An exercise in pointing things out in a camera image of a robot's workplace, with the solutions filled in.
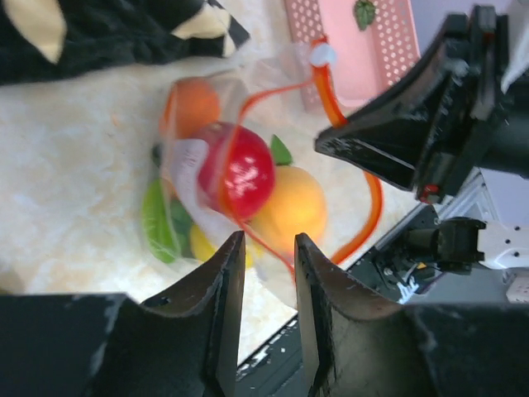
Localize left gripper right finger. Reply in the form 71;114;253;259
295;233;436;396

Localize green leaf fruit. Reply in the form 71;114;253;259
141;179;193;264

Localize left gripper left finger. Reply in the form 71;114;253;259
85;232;245;396

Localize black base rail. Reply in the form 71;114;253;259
236;207;528;396

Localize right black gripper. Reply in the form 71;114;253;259
314;4;528;203

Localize clear zip top bag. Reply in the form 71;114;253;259
141;37;384;287

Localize pink plastic basket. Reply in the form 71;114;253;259
284;0;420;109

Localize orange tangerine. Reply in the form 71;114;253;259
159;77;221;139

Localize yellow-orange peach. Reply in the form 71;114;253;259
250;165;327;256

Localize red apple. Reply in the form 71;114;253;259
196;122;275;221

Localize loose green leaf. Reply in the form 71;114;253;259
353;0;376;31

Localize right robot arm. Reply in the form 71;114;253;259
315;1;528;274

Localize black floral pillow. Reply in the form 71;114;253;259
1;0;250;85

